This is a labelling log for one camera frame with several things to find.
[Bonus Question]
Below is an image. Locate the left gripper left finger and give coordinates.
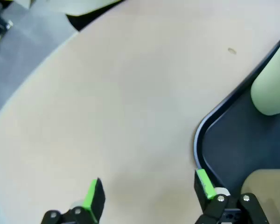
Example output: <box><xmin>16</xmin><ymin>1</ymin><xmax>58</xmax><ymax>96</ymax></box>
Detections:
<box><xmin>42</xmin><ymin>177</ymin><xmax>106</xmax><ymax>224</ymax></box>

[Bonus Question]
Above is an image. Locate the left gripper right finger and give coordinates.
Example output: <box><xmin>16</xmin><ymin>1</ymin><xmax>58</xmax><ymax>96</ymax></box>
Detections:
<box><xmin>195</xmin><ymin>169</ymin><xmax>269</xmax><ymax>224</ymax></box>

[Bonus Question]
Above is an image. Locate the pale green plastic cup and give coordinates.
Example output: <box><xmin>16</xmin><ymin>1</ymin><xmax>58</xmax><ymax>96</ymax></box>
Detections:
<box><xmin>250</xmin><ymin>36</ymin><xmax>280</xmax><ymax>116</ymax></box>

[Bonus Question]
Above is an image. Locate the brown paper cup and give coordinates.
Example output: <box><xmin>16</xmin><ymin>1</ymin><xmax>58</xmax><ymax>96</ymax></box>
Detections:
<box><xmin>240</xmin><ymin>169</ymin><xmax>280</xmax><ymax>224</ymax></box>

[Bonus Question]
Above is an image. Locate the black plastic serving tray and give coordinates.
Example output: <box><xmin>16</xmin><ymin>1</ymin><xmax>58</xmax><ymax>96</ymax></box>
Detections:
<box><xmin>193</xmin><ymin>36</ymin><xmax>280</xmax><ymax>199</ymax></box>

